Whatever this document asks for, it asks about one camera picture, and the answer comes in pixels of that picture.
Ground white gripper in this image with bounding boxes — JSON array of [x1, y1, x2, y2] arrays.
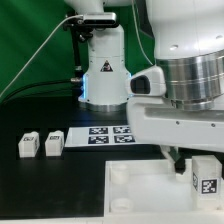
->
[[127, 96, 224, 174]]

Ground white square table top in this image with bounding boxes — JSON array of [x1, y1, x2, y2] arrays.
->
[[104, 158, 224, 224]]

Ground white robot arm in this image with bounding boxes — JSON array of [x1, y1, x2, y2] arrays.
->
[[65, 0, 224, 152]]

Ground white sheet with tag markers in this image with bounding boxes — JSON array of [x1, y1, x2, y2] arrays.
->
[[64, 124, 148, 148]]

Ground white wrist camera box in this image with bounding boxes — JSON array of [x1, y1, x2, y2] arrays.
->
[[125, 66, 166, 97]]

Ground black cables on table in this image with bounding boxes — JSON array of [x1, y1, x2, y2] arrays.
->
[[0, 79, 83, 107]]

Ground black camera on stand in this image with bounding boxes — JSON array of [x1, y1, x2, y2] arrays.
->
[[63, 12, 118, 37]]

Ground black camera stand pole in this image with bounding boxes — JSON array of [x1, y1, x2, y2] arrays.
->
[[70, 29, 84, 98]]

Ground white camera cable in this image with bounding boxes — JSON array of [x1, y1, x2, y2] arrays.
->
[[0, 14, 84, 100]]

